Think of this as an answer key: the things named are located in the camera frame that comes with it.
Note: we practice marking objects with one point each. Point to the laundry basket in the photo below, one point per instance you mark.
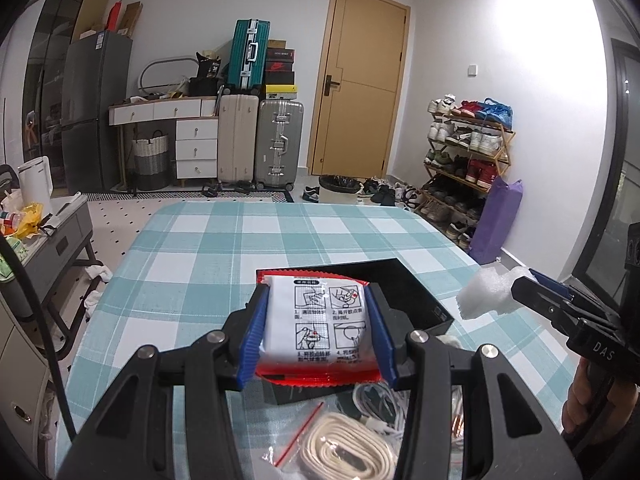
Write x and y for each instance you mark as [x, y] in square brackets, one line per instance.
[151, 162]

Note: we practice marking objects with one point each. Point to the wooden door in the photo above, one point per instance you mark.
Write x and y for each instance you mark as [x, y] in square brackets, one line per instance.
[358, 91]

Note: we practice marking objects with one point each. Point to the white foam piece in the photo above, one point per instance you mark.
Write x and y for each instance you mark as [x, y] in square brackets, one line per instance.
[489, 291]

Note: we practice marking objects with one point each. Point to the grey refrigerator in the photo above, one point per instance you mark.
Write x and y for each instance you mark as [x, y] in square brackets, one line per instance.
[95, 78]

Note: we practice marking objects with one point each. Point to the white drawer desk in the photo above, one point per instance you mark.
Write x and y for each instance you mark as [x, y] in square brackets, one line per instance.
[190, 126]

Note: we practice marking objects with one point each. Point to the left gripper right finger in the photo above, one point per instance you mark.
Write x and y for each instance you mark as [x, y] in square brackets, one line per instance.
[507, 434]

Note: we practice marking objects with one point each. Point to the black cardboard box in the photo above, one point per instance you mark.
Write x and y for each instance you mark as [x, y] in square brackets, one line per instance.
[399, 304]

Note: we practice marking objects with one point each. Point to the silver suitcase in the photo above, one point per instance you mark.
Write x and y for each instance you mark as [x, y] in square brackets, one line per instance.
[279, 130]

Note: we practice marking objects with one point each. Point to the red white wipes packet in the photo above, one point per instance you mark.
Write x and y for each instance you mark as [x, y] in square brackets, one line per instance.
[317, 330]

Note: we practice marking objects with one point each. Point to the teal plaid tablecloth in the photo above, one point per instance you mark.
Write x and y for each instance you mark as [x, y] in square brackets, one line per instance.
[180, 270]

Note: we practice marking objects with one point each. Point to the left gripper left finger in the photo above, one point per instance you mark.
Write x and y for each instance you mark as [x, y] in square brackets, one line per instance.
[128, 434]

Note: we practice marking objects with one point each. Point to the person right hand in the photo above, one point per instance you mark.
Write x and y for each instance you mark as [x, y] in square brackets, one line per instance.
[574, 411]

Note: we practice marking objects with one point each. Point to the teal suitcase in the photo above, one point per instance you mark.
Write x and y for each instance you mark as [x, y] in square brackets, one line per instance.
[248, 55]

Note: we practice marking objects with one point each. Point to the wooden shoe rack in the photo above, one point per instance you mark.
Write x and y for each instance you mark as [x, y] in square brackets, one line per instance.
[468, 151]

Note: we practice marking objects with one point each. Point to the beige suitcase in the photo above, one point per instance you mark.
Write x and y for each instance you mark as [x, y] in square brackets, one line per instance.
[237, 124]

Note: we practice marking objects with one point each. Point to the purple bag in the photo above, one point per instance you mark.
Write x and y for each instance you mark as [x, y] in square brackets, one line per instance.
[496, 220]

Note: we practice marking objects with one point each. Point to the grey side cabinet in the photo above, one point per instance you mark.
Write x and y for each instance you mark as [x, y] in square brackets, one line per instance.
[63, 244]

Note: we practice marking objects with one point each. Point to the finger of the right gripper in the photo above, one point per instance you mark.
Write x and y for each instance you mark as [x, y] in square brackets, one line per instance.
[566, 311]
[557, 287]

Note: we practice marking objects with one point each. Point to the stacked shoe boxes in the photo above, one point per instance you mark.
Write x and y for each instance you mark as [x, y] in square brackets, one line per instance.
[279, 76]

